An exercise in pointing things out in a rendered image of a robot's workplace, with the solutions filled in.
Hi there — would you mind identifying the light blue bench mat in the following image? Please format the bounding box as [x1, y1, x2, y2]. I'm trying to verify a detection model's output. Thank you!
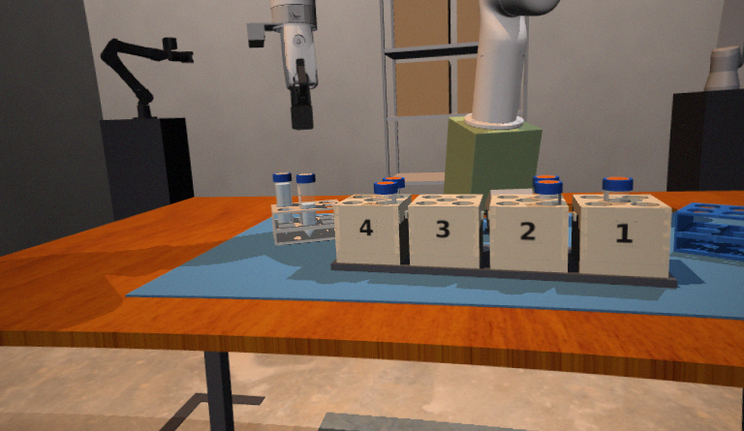
[125, 212, 744, 321]

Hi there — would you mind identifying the blue tube rack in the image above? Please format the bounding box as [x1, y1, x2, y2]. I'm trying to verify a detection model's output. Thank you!
[673, 202, 744, 262]

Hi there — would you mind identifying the conical tube with pink liquid and blue cap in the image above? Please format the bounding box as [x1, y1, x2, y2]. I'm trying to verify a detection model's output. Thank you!
[603, 177, 634, 202]

